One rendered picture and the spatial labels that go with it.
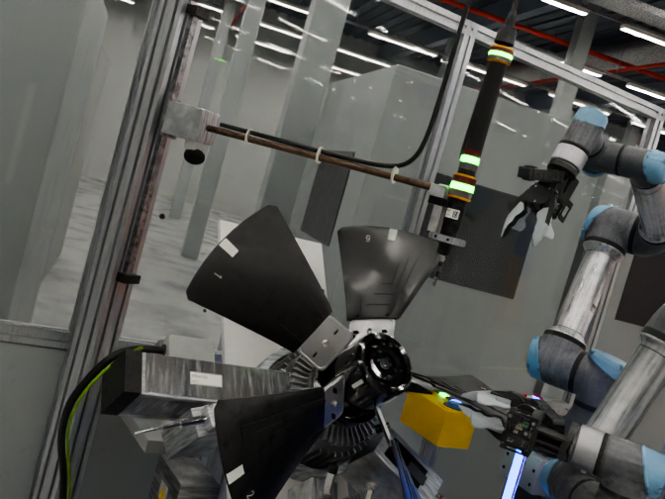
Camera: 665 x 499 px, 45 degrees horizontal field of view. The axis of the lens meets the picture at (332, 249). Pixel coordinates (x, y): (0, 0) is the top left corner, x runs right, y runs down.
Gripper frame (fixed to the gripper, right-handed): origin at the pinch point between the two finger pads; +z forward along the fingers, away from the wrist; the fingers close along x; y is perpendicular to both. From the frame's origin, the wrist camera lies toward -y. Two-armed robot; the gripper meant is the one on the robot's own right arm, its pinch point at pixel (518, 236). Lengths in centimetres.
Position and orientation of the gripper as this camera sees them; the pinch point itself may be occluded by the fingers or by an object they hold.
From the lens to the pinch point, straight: 185.7
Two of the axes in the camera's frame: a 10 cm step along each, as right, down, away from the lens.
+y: 6.4, 4.8, 6.0
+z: -5.1, 8.5, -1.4
